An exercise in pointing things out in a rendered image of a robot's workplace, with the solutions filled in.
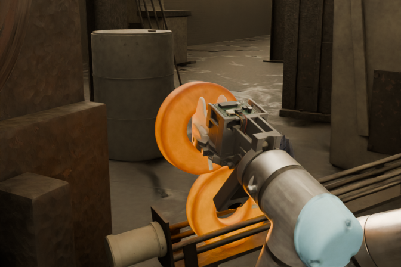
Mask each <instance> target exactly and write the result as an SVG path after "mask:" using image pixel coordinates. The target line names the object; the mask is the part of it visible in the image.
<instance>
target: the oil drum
mask: <svg viewBox="0 0 401 267"><path fill-rule="evenodd" d="M91 48H92V70H93V73H92V76H93V82H94V102H96V103H104V104H105V105H106V112H107V137H108V151H109V159H111V160H118V161H126V162H137V161H145V160H153V159H158V158H161V157H163V155H162V153H161V151H160V149H159V147H158V145H157V142H156V137H155V122H156V117H157V114H158V111H159V109H160V107H161V105H162V103H163V101H164V100H165V98H166V97H167V96H168V95H169V94H170V93H171V92H172V91H173V90H174V74H175V71H174V38H173V33H172V31H170V30H152V29H122V30H98V31H93V32H92V33H91Z"/></svg>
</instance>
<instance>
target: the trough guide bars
mask: <svg viewBox="0 0 401 267"><path fill-rule="evenodd" d="M399 159H401V153H400V154H396V155H393V156H390V157H387V158H384V159H381V160H377V161H374V162H371V163H368V164H364V165H361V166H358V167H354V168H352V169H349V170H345V171H342V172H339V173H335V174H333V175H329V176H326V177H323V178H320V179H317V181H318V182H319V183H320V184H324V183H326V182H330V181H333V180H336V179H339V178H343V177H345V176H349V175H352V174H354V173H358V172H361V171H364V170H367V169H371V168H373V167H374V168H375V170H372V171H370V172H366V173H363V174H360V175H357V176H354V177H351V178H347V179H344V180H342V181H338V182H335V183H332V184H329V185H325V186H324V187H325V188H326V189H327V190H328V191H329V190H333V189H336V188H339V187H342V186H345V185H348V184H351V183H354V182H357V181H360V180H363V179H366V178H369V177H372V176H375V177H374V178H372V179H368V180H366V181H362V182H359V183H356V184H353V185H350V186H347V187H344V188H341V189H338V190H335V191H332V192H330V193H331V194H333V195H334V196H336V197H338V196H340V195H343V194H347V193H350V192H352V191H356V190H358V189H361V188H364V187H367V186H370V185H373V184H377V183H380V182H383V181H385V180H388V179H391V178H394V177H397V176H400V175H401V169H399V170H395V171H393V172H390V173H386V174H384V172H388V171H390V170H393V169H397V168H399V167H401V162H397V163H394V164H391V165H388V166H384V164H386V163H390V162H393V161H395V160H399ZM399 184H401V178H398V179H395V180H393V181H390V182H386V183H384V184H381V185H377V186H375V187H372V188H369V189H367V190H363V191H360V192H358V193H354V194H351V195H348V196H345V197H342V198H339V199H340V200H341V201H342V202H343V204H344V203H348V202H350V201H353V200H356V199H358V198H362V197H365V196H367V195H370V194H373V193H377V192H379V191H382V190H385V189H387V188H391V187H394V186H396V185H399ZM237 209H238V208H237ZM237 209H234V210H225V211H222V212H218V211H216V215H217V217H220V216H223V215H226V214H229V213H233V212H235V211H237ZM266 220H268V219H267V217H266V216H265V215H264V214H263V215H259V216H256V217H254V218H251V219H247V220H245V221H242V222H238V223H235V224H233V225H229V226H225V227H223V228H220V229H216V230H214V231H211V232H207V233H205V234H202V235H198V236H196V237H193V238H189V239H187V240H184V241H181V239H183V238H186V237H189V236H192V235H195V234H196V233H195V232H194V231H193V230H192V229H188V230H186V231H183V232H180V229H182V228H185V227H188V226H190V225H189V222H188V220H186V221H182V222H179V223H175V224H172V225H170V226H169V227H170V233H171V242H172V251H173V252H176V251H179V250H181V249H183V252H181V253H177V254H174V255H173V257H174V262H178V261H180V260H183V259H184V264H185V267H198V257H197V254H200V253H203V252H207V251H209V250H212V249H215V248H217V247H221V246H224V245H226V244H229V243H232V242H235V241H238V240H241V239H243V238H246V237H250V236H252V235H255V234H258V233H261V232H264V231H267V230H269V229H270V227H271V222H269V223H265V224H263V225H260V226H256V227H255V228H251V229H248V230H246V231H242V232H239V233H237V234H233V235H230V236H228V237H225V238H222V239H219V240H216V241H213V242H210V243H207V244H204V245H201V246H198V247H196V244H198V243H201V242H204V241H207V240H210V239H213V238H215V237H219V236H221V235H224V234H228V233H230V232H233V231H237V230H239V229H242V228H246V227H248V226H251V225H255V224H257V223H260V222H263V221H266Z"/></svg>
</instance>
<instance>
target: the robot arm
mask: <svg viewBox="0 0 401 267"><path fill-rule="evenodd" d="M254 105H255V106H256V108H258V109H259V110H260V111H261V113H258V112H257V111H256V110H254V109H253V106H254ZM268 116H269V114H268V112H266V111H265V110H264V109H263V108H262V107H260V106H259V105H258V104H257V103H256V102H255V101H253V100H252V99H251V98H249V100H248V103H247V102H245V101H244V100H241V101H227V99H226V97H225V96H224V95H220V96H219V97H218V100H217V103H215V104H211V103H208V110H206V103H205V100H204V98H203V97H200V99H199V101H198V106H197V109H196V113H195V114H194V115H193V116H192V142H193V145H194V146H195V148H196V149H197V150H198V151H200V152H201V153H202V155H203V156H207V157H208V158H209V159H210V160H211V161H212V163H215V164H217V165H220V166H221V167H223V166H228V168H229V169H230V170H231V169H234V170H233V172H232V173H231V174H230V175H229V177H228V178H227V179H226V181H225V183H224V184H223V185H222V187H221V188H220V189H219V190H218V192H217V193H216V195H215V196H214V198H213V202H214V204H215V208H216V210H217V211H218V212H222V211H225V210H234V209H237V208H239V207H242V206H243V205H244V204H245V203H246V202H247V200H248V199H249V198H252V200H253V201H254V202H255V203H256V205H257V206H258V207H259V208H260V210H261V211H262V212H263V213H264V215H265V216H266V217H267V219H268V220H269V221H270V222H271V227H270V229H269V232H268V234H267V237H266V240H265V242H264V245H263V248H262V250H261V253H260V255H259V258H258V260H257V263H256V266H255V267H401V208H399V209H394V210H389V211H386V212H381V213H376V214H372V215H367V216H362V217H358V218H355V217H354V214H352V212H351V211H349V209H348V208H346V207H345V205H344V204H343V202H342V201H341V200H340V199H339V198H338V197H336V196H334V195H333V194H331V193H330V192H329V191H328V190H327V189H326V188H325V187H324V186H322V185H321V184H320V183H319V182H318V181H317V180H316V179H314V177H312V176H311V174H309V173H308V172H307V171H306V170H305V168H303V167H302V166H301V165H300V164H299V163H298V162H297V161H296V160H294V159H293V158H292V157H291V156H290V155H289V154H288V153H287V152H286V151H283V150H281V149H280V148H279V147H280V142H281V138H282V136H281V134H280V133H279V132H278V131H276V130H275V129H274V128H273V127H272V126H270V125H269V124H268V123H267V120H268Z"/></svg>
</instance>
